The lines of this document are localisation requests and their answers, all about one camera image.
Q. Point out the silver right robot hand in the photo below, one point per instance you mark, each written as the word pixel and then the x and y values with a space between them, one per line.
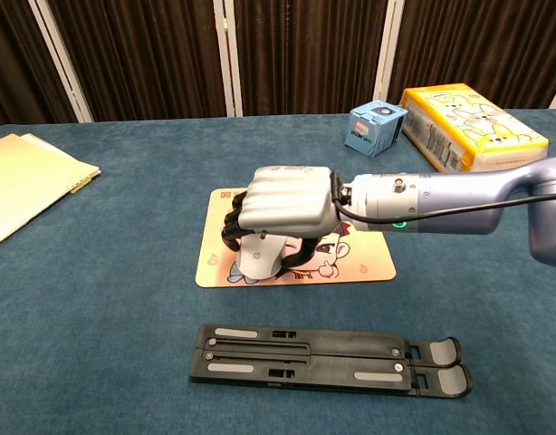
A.
pixel 287 201

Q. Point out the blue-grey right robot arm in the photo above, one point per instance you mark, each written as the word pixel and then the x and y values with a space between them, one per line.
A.
pixel 463 204

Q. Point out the yellow cartoon girl mouse pad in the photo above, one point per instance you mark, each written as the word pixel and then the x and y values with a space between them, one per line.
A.
pixel 350 263

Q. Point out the small blue cardboard box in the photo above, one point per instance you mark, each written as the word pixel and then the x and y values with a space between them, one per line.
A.
pixel 370 129

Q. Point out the dark brown folding screen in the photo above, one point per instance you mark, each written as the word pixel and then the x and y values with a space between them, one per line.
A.
pixel 278 54

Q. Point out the black folding laptop stand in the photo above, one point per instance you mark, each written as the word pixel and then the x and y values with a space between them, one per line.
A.
pixel 323 360

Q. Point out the yellow tissue pack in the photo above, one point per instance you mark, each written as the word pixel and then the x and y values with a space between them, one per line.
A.
pixel 468 127

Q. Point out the pale yellow paper folder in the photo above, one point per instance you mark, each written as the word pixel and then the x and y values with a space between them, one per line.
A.
pixel 24 176

